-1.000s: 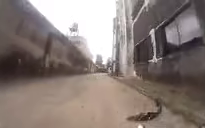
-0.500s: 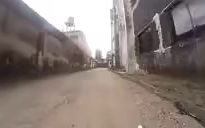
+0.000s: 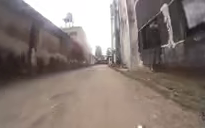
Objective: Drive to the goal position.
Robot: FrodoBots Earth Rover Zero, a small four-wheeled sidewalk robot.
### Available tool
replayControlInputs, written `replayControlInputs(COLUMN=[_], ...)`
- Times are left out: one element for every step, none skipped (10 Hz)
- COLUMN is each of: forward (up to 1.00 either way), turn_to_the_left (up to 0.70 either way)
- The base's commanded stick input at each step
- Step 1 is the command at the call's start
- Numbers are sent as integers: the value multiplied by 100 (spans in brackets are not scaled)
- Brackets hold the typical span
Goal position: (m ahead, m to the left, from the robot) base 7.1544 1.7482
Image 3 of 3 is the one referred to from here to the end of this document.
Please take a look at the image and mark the rough earth verge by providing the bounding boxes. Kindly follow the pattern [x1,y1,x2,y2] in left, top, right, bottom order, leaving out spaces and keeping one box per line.
[109,64,205,128]

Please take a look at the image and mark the weathered brick wall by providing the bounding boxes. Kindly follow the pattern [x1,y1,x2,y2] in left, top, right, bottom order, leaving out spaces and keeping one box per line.
[0,0,95,81]

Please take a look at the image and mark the dark grey wall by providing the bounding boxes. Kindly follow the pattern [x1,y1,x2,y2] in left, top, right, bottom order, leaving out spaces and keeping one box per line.
[134,0,205,75]

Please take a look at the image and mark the pale concrete pillar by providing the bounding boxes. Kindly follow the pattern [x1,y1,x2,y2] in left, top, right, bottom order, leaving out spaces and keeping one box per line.
[117,0,142,70]

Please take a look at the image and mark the brown dirt road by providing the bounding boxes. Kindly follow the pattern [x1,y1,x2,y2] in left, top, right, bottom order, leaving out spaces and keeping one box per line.
[0,63,205,128]

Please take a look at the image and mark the distant trees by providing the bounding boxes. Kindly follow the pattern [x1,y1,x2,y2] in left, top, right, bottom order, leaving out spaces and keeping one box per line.
[94,45,113,62]

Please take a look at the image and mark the pale building with water tank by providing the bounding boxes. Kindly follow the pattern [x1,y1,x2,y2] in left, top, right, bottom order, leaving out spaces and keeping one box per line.
[61,12,96,65]

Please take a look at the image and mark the grey pole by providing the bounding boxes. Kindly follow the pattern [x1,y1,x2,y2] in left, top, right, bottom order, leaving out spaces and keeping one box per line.
[109,0,122,65]

